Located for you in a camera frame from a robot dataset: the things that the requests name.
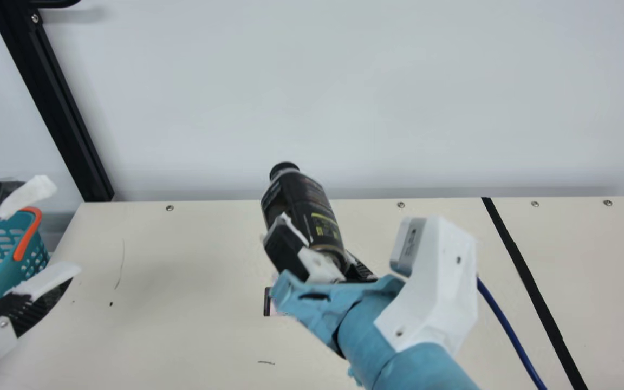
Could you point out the black post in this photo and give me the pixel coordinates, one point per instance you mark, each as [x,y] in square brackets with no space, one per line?
[52,97]

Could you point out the black strip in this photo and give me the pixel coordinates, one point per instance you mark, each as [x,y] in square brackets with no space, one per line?
[531,287]

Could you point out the dark coffee bottle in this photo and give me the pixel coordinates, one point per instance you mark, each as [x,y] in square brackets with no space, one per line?
[304,208]

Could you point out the small square scanner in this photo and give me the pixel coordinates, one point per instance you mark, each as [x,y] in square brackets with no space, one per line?
[267,303]

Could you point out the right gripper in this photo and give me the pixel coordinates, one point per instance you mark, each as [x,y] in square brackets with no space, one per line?
[355,319]

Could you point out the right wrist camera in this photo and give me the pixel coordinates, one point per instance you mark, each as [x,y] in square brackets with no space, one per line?
[436,287]

